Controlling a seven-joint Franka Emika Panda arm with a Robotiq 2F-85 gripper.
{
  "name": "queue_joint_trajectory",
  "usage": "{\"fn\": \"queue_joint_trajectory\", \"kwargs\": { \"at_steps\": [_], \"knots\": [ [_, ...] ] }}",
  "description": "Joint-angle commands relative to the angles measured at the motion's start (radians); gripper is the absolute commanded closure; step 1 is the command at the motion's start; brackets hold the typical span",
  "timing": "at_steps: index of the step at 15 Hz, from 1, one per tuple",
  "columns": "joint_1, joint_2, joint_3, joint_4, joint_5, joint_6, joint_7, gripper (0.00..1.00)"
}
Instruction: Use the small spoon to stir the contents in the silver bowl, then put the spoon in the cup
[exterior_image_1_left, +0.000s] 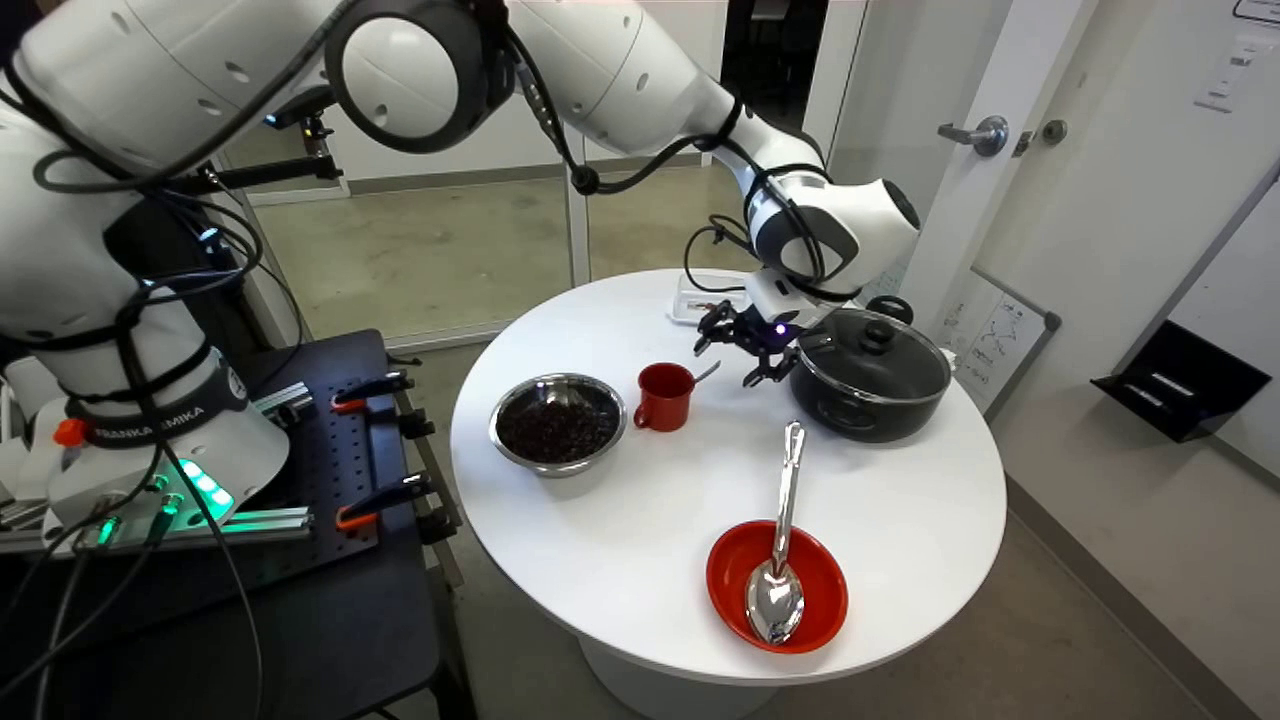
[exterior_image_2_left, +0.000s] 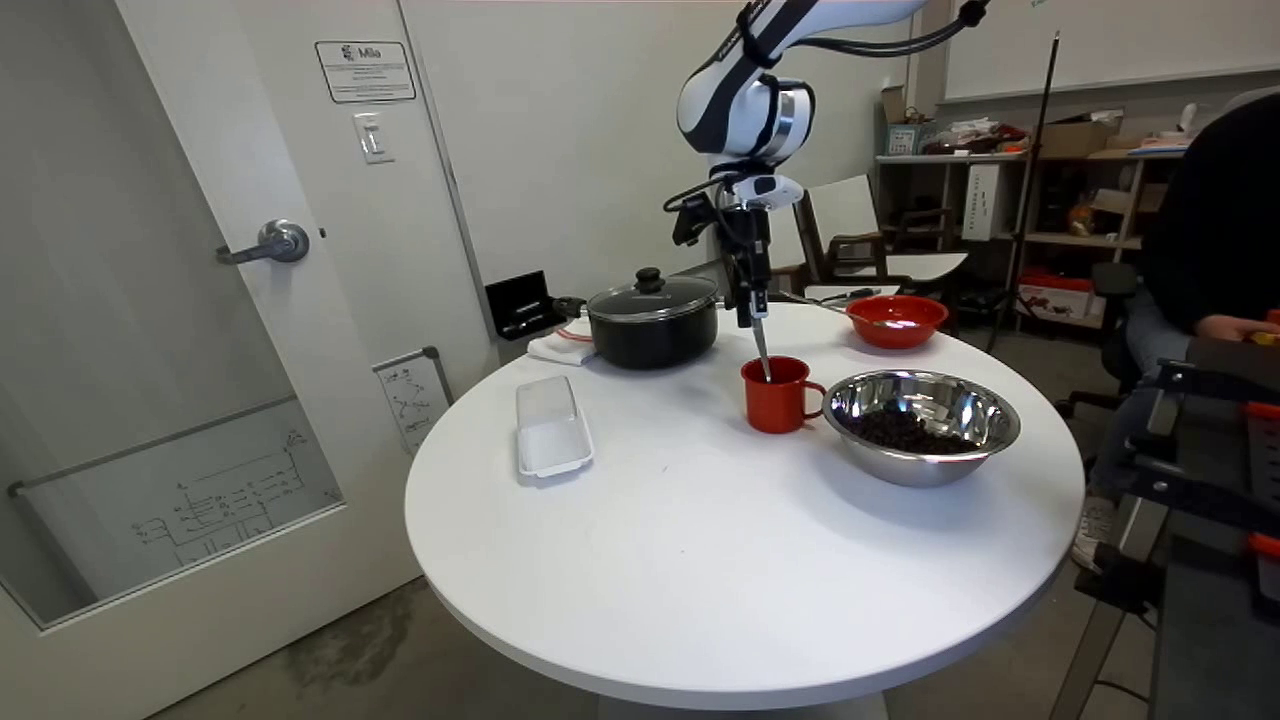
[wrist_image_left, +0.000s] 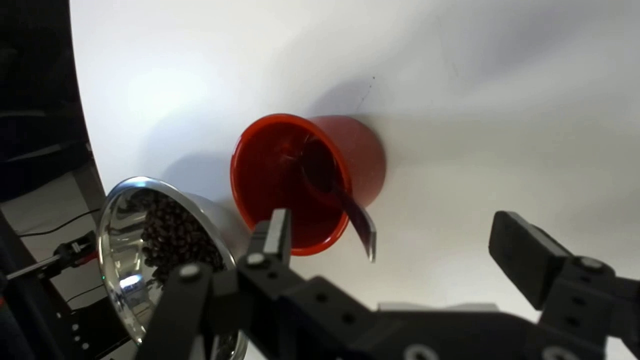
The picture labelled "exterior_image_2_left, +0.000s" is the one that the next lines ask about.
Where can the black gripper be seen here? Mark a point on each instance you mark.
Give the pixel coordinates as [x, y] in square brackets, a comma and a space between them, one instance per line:
[746, 231]

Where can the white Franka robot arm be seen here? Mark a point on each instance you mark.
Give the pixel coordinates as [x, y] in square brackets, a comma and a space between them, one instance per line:
[735, 105]

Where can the dark bowl with food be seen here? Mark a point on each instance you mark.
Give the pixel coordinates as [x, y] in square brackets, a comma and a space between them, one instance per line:
[920, 461]

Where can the black pot with lid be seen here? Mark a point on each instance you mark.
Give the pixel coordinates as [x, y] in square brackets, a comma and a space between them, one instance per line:
[655, 327]

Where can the white leaning board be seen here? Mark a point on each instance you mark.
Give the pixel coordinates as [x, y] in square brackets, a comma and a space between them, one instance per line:
[842, 212]

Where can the red enamel mug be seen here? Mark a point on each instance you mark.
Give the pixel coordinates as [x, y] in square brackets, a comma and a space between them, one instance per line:
[774, 401]

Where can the red plate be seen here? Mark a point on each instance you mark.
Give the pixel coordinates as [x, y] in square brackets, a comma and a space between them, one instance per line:
[898, 322]

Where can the white pink folded cloth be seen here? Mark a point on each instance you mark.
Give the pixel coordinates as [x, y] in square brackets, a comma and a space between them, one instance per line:
[560, 346]

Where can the dark coffee beans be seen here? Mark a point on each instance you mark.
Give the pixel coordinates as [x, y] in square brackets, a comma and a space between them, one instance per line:
[904, 429]

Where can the clear plastic container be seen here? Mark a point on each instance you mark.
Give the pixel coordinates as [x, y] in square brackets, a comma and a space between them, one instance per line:
[549, 433]

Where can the cluttered storage shelf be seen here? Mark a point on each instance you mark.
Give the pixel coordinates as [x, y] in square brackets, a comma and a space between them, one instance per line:
[987, 201]

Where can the thin black pole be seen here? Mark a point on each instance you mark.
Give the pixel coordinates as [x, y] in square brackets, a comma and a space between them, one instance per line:
[1039, 162]

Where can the small leaning whiteboard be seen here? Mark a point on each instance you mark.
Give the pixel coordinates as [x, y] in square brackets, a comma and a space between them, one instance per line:
[410, 396]

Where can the brown cardboard box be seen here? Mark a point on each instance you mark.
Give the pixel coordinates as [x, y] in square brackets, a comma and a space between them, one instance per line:
[1078, 137]

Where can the person in black top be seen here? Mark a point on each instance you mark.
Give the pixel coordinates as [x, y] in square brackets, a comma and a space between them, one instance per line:
[1212, 212]

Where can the white door with glass panel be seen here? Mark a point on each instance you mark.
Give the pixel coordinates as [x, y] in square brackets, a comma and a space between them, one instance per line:
[161, 333]

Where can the white light switch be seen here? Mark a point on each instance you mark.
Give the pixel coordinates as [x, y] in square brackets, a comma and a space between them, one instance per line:
[374, 137]

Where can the white wall sign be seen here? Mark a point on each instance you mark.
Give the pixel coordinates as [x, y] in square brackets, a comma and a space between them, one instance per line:
[365, 70]

